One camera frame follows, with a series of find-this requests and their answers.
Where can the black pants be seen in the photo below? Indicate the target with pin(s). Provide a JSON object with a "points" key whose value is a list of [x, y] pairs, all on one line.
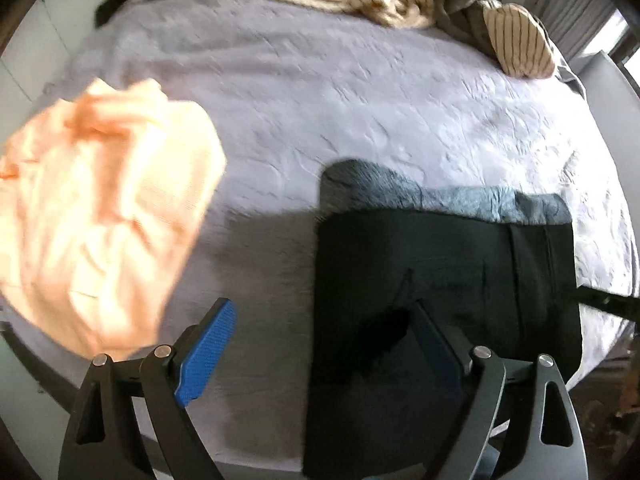
{"points": [[380, 260]]}

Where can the beige striped pillow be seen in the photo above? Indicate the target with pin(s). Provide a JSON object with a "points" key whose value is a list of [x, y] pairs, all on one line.
{"points": [[520, 40]]}

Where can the lavender quilted bed cover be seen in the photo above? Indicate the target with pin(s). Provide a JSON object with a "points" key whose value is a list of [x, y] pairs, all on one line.
{"points": [[325, 100]]}

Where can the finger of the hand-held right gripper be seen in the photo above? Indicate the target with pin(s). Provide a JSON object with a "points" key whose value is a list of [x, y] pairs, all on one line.
{"points": [[615, 305]]}

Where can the peach garment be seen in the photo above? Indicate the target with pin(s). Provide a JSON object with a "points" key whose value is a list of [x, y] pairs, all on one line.
{"points": [[100, 200]]}

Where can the grey cabinet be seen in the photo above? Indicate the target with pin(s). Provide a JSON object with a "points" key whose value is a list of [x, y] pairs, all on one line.
{"points": [[612, 105]]}

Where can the white curtain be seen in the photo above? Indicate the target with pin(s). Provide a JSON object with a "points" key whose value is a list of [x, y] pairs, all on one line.
{"points": [[575, 5]]}

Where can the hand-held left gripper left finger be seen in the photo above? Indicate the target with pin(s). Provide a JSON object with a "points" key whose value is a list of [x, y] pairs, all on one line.
{"points": [[210, 350]]}

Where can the white wardrobe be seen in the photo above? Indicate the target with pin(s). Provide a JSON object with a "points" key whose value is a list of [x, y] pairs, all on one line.
{"points": [[30, 60]]}

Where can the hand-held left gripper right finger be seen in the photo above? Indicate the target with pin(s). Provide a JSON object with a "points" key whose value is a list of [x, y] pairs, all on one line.
{"points": [[440, 355]]}

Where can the dark olive cloth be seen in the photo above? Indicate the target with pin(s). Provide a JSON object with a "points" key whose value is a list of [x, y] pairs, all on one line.
{"points": [[460, 15]]}

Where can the grey ribbed garment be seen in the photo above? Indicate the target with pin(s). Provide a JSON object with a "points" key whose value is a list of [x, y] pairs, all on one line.
{"points": [[450, 200]]}

